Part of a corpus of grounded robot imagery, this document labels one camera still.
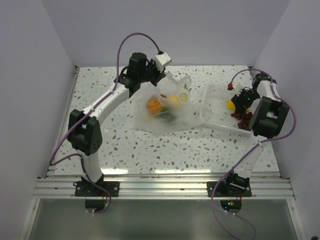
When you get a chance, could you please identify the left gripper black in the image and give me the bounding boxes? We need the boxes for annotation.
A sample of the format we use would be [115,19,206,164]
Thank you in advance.
[138,58,166,87]

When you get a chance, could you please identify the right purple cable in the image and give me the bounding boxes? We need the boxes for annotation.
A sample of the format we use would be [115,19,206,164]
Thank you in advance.
[211,68,298,240]

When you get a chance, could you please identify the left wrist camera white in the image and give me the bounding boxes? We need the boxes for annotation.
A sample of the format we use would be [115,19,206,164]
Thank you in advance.
[153,52,172,72]

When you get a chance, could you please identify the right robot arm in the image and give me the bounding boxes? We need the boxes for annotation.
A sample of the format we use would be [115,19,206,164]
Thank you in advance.
[222,69,290,197]

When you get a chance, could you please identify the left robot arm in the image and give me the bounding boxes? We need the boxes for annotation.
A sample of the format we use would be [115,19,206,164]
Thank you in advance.
[67,52,172,197]

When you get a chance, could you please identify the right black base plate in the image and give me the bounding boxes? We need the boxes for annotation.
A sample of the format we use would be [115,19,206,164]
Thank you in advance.
[213,172,252,198]

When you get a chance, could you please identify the yellow fake pear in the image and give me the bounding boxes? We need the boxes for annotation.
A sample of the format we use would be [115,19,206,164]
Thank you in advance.
[167,95,181,104]

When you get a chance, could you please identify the yellow fake mango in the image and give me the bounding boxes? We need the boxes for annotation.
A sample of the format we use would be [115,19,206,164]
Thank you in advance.
[226,100,236,112]

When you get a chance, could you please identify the clear printed plastic bag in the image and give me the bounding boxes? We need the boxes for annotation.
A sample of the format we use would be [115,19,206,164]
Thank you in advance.
[134,72,204,135]

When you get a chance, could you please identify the red fake grapes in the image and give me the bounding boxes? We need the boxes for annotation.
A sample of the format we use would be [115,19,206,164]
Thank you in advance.
[230,111,253,131]

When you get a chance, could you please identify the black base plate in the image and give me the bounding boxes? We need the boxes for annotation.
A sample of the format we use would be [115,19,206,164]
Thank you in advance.
[213,172,252,198]
[72,176,120,197]

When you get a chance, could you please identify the orange fake pineapple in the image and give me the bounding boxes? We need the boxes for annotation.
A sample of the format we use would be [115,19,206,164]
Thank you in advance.
[145,96,165,115]

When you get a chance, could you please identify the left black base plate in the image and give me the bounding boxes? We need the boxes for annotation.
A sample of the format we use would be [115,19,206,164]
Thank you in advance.
[72,176,120,197]

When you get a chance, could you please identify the white plastic basket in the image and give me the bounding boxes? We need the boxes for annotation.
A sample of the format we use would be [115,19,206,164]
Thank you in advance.
[199,84,251,139]

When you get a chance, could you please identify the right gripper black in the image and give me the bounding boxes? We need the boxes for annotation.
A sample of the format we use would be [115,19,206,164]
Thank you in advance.
[231,87,261,114]

